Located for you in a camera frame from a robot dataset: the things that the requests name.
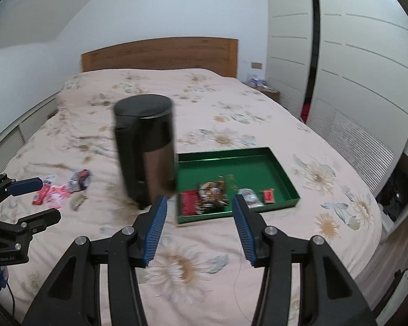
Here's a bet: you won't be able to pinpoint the brown oat snack packet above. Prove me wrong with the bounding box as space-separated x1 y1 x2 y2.
197 180 230 211

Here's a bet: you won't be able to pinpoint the dark clothes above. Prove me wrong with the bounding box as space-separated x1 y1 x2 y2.
377 170 408 221

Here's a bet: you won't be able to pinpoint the green tray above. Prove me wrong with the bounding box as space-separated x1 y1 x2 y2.
174 147 300 226

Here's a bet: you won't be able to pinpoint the dark red snack packet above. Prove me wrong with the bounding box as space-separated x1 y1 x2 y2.
180 191 201 216

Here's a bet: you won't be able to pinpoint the black cable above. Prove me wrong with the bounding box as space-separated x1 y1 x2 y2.
3 277 23 325

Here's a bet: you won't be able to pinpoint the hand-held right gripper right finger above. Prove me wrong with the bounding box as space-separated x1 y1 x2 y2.
232 194 378 326

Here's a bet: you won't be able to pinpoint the bright red long snack packet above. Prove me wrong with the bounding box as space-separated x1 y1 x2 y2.
32 175 57 206

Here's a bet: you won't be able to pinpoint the white slatted cabinet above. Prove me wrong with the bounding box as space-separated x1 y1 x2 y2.
0 93 58 164

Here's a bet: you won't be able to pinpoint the wooden nightstand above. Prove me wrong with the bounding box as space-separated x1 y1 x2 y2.
244 75 281 102

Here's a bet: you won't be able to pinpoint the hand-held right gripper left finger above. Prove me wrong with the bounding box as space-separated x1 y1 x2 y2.
22 195 169 326

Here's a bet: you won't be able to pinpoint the clear candy packet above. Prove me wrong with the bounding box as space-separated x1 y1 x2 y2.
240 188 265 208

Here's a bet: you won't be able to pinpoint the wooden headboard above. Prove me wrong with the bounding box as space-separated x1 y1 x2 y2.
81 37 239 79

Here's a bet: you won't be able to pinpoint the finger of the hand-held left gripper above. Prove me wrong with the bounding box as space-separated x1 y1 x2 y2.
0 208 62 243
0 174 44 208

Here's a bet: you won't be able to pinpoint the white wardrobe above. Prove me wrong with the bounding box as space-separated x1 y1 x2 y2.
265 0 408 194

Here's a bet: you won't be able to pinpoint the white and dark snack packet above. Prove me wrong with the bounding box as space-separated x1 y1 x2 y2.
68 169 92 191

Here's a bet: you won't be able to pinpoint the brown and black kettle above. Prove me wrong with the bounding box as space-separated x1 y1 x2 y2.
113 94 176 210

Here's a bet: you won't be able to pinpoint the white bag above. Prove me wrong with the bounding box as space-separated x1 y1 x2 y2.
370 268 408 313

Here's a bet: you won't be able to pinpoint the small green packet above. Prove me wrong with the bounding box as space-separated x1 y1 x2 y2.
70 193 88 209

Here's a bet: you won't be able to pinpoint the small red-orange packet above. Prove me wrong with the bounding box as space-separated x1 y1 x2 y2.
260 188 276 205

